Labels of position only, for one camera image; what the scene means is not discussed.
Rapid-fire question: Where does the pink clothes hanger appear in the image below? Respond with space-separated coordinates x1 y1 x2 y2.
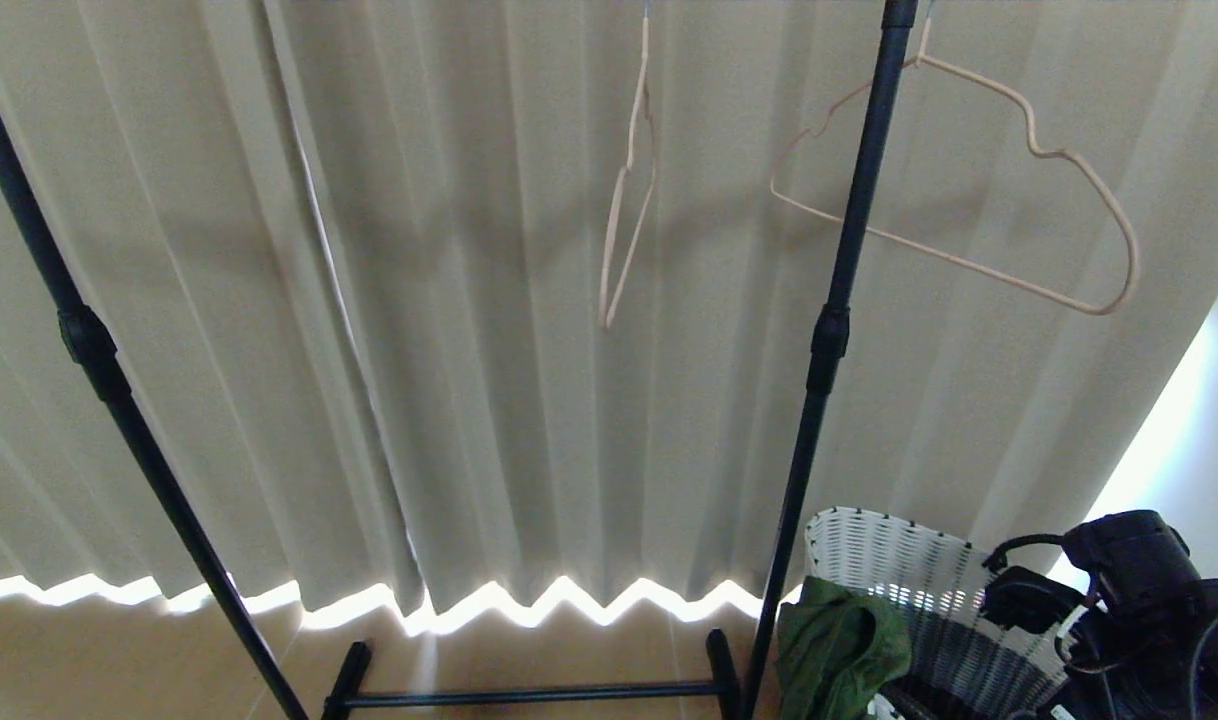
769 0 1141 318
598 0 660 332

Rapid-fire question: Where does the green garment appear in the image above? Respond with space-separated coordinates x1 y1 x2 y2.
774 576 913 720

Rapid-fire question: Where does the beige curtain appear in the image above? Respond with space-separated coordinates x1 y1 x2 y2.
0 0 1218 641

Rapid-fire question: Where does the black clothes rack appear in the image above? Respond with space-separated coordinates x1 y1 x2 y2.
0 0 922 720

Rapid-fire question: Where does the white laundry basket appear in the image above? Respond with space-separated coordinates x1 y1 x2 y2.
804 506 1100 720

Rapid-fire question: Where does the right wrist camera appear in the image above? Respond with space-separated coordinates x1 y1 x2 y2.
977 535 1088 634

